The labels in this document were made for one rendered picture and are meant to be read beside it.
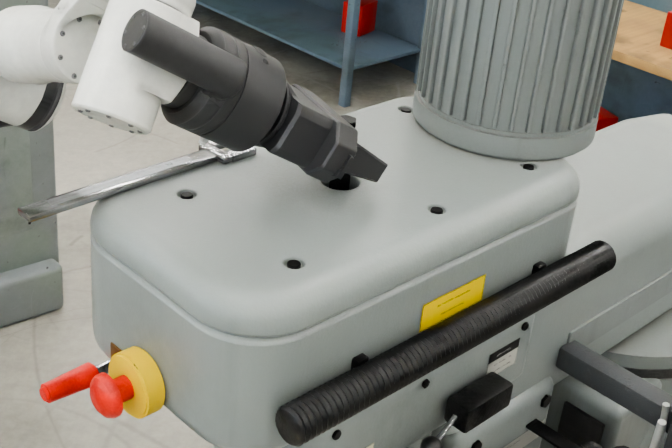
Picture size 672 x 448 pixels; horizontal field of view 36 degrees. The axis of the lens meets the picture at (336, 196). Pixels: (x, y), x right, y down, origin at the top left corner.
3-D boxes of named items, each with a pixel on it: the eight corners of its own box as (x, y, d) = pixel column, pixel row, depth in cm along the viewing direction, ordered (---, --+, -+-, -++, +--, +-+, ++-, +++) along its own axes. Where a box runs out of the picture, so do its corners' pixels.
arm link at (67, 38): (177, 103, 82) (93, 95, 92) (214, -1, 84) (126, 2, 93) (110, 71, 78) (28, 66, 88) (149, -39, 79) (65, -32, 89)
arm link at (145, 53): (167, 152, 91) (51, 103, 84) (206, 38, 92) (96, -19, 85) (238, 162, 82) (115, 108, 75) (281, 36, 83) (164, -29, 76)
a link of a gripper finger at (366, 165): (370, 184, 98) (321, 162, 94) (388, 156, 97) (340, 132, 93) (378, 192, 96) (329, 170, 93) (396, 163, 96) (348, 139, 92)
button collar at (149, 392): (146, 432, 89) (147, 376, 86) (107, 396, 93) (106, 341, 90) (166, 422, 90) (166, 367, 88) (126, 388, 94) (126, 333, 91)
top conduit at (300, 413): (300, 456, 82) (304, 421, 80) (266, 428, 85) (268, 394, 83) (613, 276, 111) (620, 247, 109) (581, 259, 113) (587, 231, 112)
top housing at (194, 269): (240, 487, 84) (249, 324, 77) (67, 335, 100) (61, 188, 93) (572, 297, 114) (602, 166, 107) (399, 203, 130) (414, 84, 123)
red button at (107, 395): (110, 431, 87) (109, 393, 86) (84, 407, 90) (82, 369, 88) (143, 415, 89) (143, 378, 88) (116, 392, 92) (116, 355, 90)
